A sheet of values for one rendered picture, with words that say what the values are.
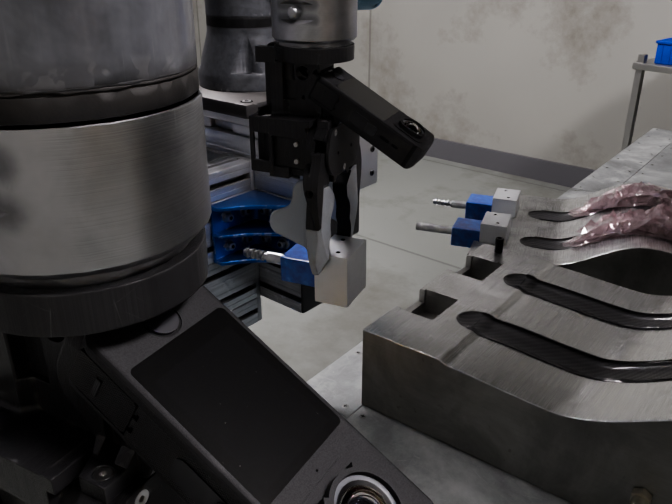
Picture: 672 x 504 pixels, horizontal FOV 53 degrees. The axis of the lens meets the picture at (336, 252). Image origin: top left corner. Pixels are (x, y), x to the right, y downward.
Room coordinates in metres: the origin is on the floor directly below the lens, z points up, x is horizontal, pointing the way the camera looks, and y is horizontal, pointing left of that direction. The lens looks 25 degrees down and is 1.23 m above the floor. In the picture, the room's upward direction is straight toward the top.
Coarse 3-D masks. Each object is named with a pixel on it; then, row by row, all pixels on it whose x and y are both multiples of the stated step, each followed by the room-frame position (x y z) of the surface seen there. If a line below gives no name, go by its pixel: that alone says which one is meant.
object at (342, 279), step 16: (336, 240) 0.62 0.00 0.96; (352, 240) 0.62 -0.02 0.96; (256, 256) 0.64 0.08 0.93; (272, 256) 0.63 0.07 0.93; (288, 256) 0.61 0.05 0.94; (304, 256) 0.61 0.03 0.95; (336, 256) 0.58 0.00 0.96; (352, 256) 0.59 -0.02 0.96; (288, 272) 0.61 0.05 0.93; (304, 272) 0.60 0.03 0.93; (320, 272) 0.59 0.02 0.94; (336, 272) 0.58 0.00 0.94; (352, 272) 0.59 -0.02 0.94; (320, 288) 0.59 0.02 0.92; (336, 288) 0.58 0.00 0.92; (352, 288) 0.59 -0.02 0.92; (336, 304) 0.58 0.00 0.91
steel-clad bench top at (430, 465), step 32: (640, 160) 1.41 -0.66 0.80; (576, 192) 1.20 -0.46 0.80; (352, 352) 0.66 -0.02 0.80; (320, 384) 0.59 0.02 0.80; (352, 384) 0.59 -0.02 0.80; (352, 416) 0.54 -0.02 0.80; (384, 416) 0.54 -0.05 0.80; (384, 448) 0.49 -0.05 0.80; (416, 448) 0.49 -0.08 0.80; (448, 448) 0.49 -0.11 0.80; (416, 480) 0.45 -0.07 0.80; (448, 480) 0.45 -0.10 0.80; (480, 480) 0.45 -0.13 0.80; (512, 480) 0.45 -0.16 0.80
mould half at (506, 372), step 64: (512, 256) 0.73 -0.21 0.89; (384, 320) 0.58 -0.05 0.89; (448, 320) 0.58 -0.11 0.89; (512, 320) 0.58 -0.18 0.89; (576, 320) 0.59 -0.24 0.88; (384, 384) 0.54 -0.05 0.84; (448, 384) 0.50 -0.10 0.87; (512, 384) 0.48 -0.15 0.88; (576, 384) 0.48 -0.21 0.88; (640, 384) 0.46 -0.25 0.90; (512, 448) 0.46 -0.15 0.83; (576, 448) 0.43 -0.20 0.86; (640, 448) 0.40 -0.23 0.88
